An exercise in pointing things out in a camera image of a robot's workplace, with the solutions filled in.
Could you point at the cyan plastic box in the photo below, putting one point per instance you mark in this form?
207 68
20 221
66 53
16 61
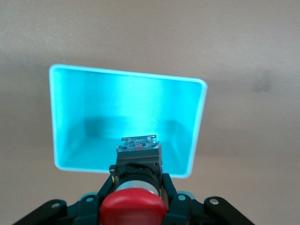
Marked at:
122 110

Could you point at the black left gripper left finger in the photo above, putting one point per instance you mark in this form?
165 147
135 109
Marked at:
91 206

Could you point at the red push button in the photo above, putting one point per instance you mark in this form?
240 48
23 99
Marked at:
133 204

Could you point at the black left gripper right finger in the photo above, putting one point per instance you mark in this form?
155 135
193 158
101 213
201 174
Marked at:
187 208

